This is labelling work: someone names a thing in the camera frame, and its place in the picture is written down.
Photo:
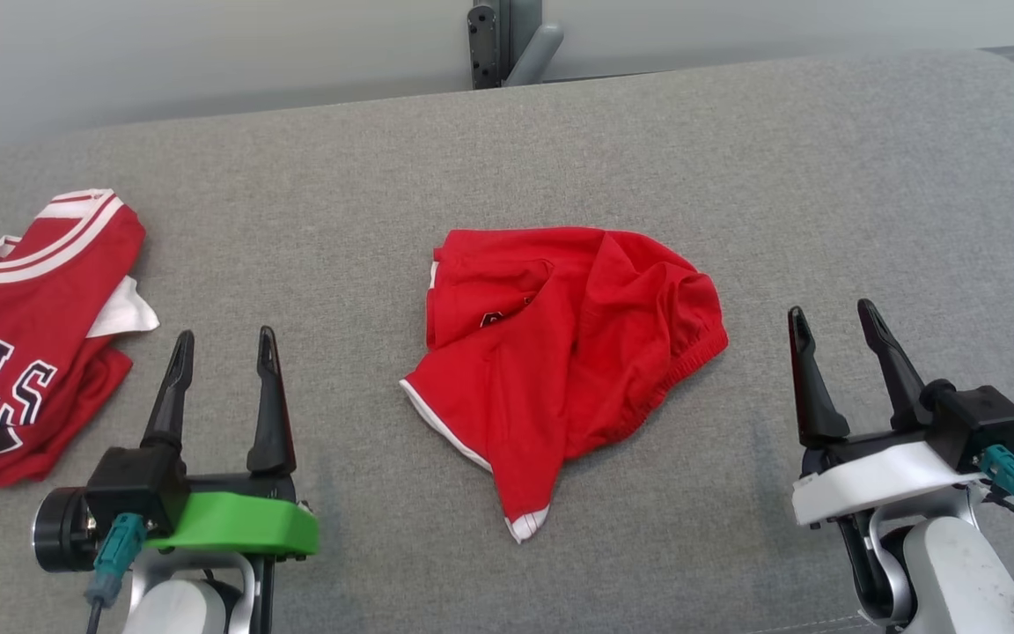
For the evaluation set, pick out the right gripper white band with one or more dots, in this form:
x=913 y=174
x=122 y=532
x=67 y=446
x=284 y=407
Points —
x=877 y=480

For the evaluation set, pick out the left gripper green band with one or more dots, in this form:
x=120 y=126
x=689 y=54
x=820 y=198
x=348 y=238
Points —
x=243 y=527

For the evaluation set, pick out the red jersey white sleeves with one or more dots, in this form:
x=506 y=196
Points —
x=14 y=343

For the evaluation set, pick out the red shorts white trim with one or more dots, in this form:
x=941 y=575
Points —
x=577 y=352

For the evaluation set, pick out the grey fabric sofa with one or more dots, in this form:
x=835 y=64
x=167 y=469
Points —
x=507 y=158

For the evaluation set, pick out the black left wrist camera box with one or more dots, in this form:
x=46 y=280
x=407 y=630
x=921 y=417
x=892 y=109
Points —
x=133 y=484

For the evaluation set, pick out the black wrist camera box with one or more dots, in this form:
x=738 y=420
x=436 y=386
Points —
x=133 y=484
x=978 y=423

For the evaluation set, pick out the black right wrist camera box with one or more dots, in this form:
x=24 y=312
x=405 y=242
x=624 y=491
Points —
x=978 y=423

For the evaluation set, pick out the dark grey perforated bracket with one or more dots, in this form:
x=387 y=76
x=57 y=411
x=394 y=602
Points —
x=484 y=44

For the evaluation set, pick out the grey metal post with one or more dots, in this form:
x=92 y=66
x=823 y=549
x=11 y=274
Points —
x=525 y=40

